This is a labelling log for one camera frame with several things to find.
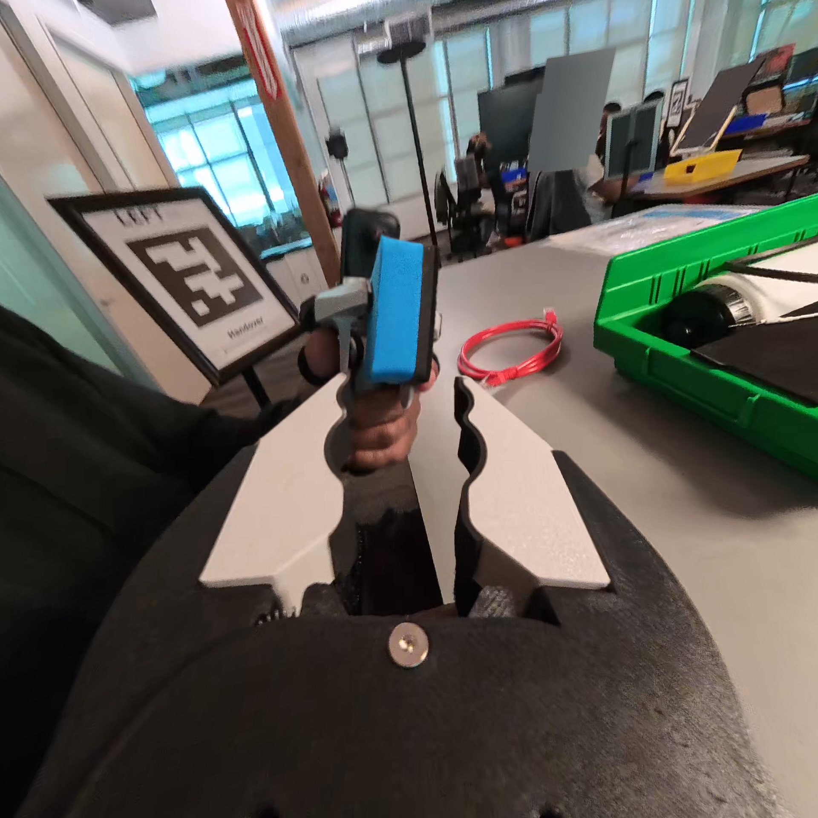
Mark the blue black sponge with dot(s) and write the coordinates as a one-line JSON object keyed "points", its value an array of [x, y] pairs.
{"points": [[396, 307]]}

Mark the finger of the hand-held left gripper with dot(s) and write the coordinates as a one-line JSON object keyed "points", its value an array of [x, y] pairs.
{"points": [[342, 300], [408, 395]]}

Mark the clear bag of papers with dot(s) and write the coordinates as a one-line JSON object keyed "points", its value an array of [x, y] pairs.
{"points": [[652, 227]]}

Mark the black disc-top floor stand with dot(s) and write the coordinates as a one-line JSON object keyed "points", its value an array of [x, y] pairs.
{"points": [[401, 51]]}

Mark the person's left hand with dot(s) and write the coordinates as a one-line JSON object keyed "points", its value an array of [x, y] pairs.
{"points": [[383, 434]]}

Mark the white cylinder with black cap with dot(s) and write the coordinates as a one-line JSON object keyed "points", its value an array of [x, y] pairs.
{"points": [[696, 316]]}

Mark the slim silver air duct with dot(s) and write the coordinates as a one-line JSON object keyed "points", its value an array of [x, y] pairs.
{"points": [[383, 19]]}

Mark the chair with dark jacket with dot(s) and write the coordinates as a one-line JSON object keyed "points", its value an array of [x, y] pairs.
{"points": [[463, 204]]}

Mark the green plastic bin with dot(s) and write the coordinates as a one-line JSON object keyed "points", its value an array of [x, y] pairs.
{"points": [[703, 383]]}

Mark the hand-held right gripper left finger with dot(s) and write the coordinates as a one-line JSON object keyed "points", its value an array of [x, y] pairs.
{"points": [[275, 511]]}

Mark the wooden desk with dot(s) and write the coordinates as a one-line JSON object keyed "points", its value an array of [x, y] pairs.
{"points": [[754, 176]]}

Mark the black monitor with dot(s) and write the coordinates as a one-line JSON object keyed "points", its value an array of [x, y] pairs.
{"points": [[508, 121]]}

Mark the small marker tag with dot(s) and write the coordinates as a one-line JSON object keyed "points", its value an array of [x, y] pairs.
{"points": [[677, 102]]}

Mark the small yellow bin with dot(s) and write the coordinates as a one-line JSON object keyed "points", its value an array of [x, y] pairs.
{"points": [[703, 166]]}

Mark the white low cabinet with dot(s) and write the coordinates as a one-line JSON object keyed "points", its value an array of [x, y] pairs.
{"points": [[297, 278]]}

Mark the black-framed marker sign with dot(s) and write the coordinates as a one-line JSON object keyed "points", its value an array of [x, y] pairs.
{"points": [[192, 275]]}

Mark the black sheet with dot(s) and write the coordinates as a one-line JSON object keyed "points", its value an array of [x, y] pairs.
{"points": [[767, 358]]}

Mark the small cream-framed board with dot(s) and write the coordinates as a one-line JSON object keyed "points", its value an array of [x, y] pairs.
{"points": [[722, 102]]}

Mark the grey-backed monitor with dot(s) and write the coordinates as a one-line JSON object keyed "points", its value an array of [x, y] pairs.
{"points": [[632, 137]]}

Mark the wooden post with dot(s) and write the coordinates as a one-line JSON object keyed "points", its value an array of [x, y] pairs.
{"points": [[294, 160]]}

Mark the blue storage bin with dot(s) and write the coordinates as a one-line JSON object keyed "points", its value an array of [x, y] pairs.
{"points": [[746, 123]]}

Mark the black box on tripod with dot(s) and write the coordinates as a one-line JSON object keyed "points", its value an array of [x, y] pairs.
{"points": [[337, 144]]}

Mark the red fire extinguisher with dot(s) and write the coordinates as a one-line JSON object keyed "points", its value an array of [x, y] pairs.
{"points": [[330, 201]]}

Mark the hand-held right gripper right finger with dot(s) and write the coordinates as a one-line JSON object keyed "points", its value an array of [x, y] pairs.
{"points": [[537, 517]]}

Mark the red arrow sign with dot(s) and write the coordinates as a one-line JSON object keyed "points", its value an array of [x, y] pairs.
{"points": [[259, 45]]}

